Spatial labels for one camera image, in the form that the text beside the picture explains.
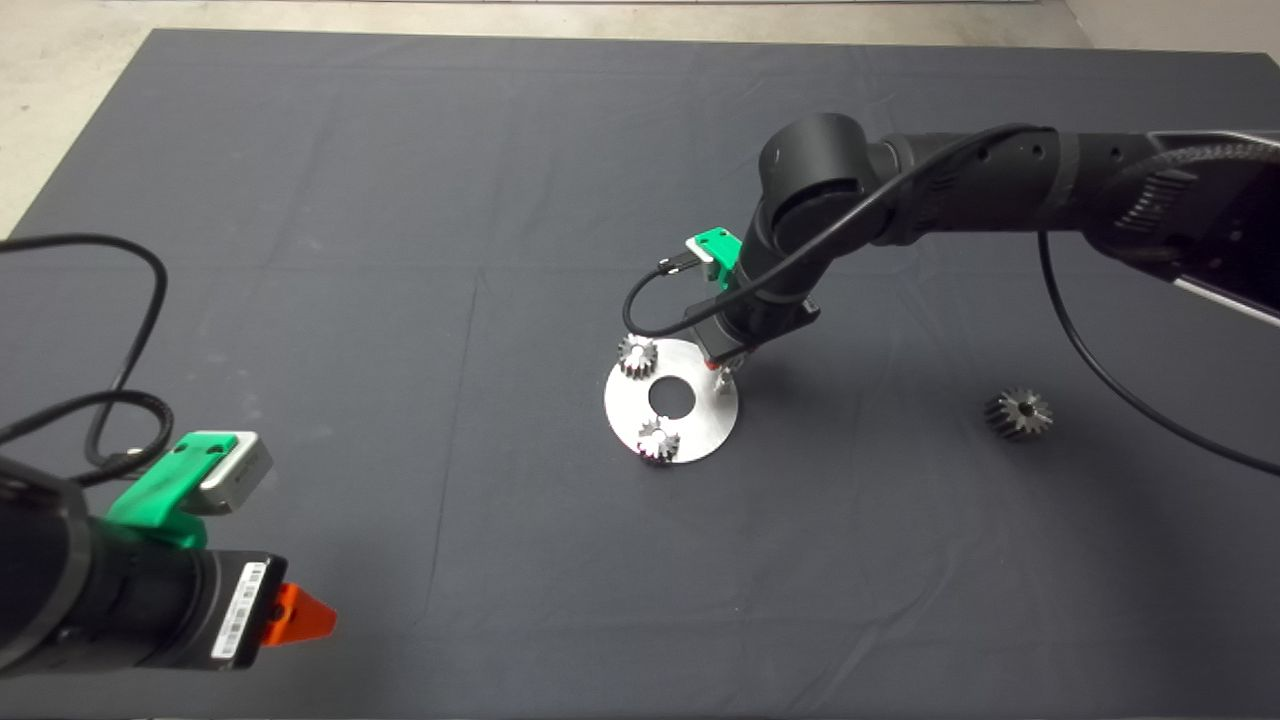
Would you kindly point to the round metal plate with hole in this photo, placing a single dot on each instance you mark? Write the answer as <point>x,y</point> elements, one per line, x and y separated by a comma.
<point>625,410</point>

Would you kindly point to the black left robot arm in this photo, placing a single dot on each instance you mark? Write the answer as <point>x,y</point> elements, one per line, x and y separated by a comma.
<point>40,575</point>

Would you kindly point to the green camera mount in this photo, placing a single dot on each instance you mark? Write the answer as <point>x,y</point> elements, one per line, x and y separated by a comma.
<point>150,492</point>
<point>720,245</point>

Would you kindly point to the large steel gear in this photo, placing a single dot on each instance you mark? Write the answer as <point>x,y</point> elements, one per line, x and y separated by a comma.
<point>1018,414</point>

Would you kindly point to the silver camera box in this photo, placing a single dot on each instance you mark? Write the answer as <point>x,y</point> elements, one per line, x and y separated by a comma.
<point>700,260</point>
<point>240,478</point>

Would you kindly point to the green left camera mount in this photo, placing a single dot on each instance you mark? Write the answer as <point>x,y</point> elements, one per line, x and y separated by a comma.
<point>150,492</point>

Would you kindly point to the dark grey table cloth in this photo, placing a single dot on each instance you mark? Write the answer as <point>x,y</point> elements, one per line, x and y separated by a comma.
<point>400,200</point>

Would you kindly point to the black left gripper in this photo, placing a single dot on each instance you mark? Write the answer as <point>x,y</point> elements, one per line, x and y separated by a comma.
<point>180,612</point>

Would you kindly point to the silver left camera box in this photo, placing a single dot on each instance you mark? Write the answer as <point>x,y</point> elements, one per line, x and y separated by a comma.
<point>240,478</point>

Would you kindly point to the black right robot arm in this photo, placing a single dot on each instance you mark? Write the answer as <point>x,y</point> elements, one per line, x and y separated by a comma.
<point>980,175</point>

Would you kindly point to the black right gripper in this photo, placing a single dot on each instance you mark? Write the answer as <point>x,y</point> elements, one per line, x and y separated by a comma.
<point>760,318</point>

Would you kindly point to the silver right camera box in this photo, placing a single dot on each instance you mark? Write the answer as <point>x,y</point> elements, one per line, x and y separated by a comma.
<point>700,260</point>

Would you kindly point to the green right camera mount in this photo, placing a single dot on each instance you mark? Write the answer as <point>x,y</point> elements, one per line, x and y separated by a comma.
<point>720,245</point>

